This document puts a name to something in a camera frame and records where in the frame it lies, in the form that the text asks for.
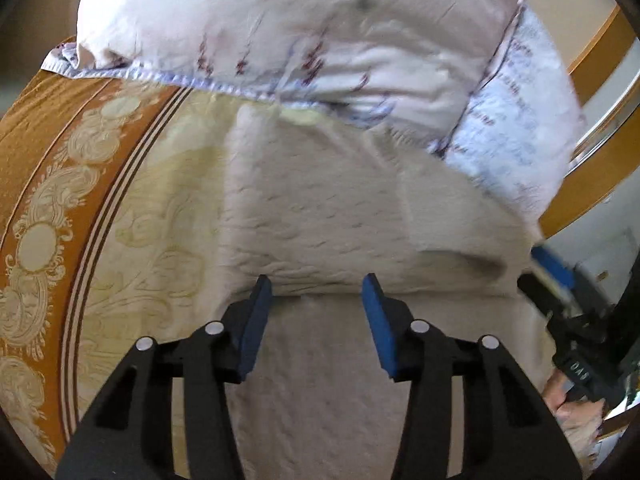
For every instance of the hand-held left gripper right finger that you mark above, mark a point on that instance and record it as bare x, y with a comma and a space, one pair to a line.
379, 330

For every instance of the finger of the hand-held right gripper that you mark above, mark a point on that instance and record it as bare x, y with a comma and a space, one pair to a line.
552, 267

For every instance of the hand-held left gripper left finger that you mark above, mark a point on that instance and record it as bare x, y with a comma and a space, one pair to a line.
252, 330

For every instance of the beige textured blanket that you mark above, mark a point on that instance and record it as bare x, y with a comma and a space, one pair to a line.
350, 220

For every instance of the person's right hand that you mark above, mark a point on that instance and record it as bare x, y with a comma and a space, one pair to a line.
557, 395

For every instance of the wooden headboard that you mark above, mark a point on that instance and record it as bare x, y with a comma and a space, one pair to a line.
595, 170

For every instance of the pale blue tree-print pillow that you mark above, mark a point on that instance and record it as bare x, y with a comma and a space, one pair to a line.
520, 125

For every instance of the yellow patterned bedsheet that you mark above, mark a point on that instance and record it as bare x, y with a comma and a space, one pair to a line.
115, 210

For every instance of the pink floral pillow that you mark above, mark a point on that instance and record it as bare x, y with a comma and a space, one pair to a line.
280, 25

